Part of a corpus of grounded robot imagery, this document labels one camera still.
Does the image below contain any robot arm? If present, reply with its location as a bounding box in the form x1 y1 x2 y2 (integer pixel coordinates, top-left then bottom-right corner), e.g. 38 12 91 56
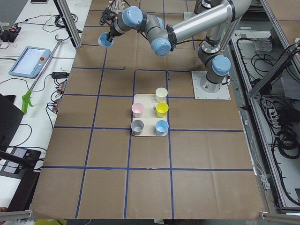
98 0 251 85

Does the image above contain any light blue ikea cup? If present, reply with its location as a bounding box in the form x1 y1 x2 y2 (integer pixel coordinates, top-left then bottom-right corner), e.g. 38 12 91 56
98 32 114 47

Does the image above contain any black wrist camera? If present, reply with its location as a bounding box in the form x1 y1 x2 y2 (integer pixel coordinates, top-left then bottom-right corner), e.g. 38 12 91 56
99 7 118 26

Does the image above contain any aluminium frame post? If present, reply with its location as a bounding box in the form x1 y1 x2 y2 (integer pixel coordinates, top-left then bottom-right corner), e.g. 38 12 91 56
53 0 82 50

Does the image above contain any grey cup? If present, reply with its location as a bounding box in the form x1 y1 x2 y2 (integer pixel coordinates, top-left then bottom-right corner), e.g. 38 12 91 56
131 120 144 136

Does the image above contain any blue teach pendant tablet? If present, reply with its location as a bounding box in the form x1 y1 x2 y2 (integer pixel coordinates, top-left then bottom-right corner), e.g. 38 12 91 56
9 46 51 78

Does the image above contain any white wire cup rack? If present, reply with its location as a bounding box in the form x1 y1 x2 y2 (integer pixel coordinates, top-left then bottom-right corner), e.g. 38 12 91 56
108 0 125 14

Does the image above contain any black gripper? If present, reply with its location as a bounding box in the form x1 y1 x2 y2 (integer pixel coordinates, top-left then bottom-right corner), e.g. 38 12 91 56
106 17 120 43

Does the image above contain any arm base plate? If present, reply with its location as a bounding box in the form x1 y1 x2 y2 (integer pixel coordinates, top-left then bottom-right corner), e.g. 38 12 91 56
191 71 231 100

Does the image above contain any pink cup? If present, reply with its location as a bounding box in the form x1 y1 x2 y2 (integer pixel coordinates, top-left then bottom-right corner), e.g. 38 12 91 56
131 103 144 118

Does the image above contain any yellow cup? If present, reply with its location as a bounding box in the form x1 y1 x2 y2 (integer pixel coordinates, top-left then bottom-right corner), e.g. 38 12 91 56
156 102 169 118

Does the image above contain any cream white cup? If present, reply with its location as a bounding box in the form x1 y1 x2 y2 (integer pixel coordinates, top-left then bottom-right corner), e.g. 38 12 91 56
155 87 168 103

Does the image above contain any metal reacher grabber tool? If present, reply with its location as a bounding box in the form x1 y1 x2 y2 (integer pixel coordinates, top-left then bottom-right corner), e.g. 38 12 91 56
22 35 64 115

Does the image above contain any black power adapter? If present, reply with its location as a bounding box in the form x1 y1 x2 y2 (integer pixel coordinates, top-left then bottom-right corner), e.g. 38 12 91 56
51 71 69 79

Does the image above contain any cream serving tray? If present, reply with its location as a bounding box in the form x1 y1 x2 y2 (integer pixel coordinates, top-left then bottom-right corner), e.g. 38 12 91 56
132 94 168 137

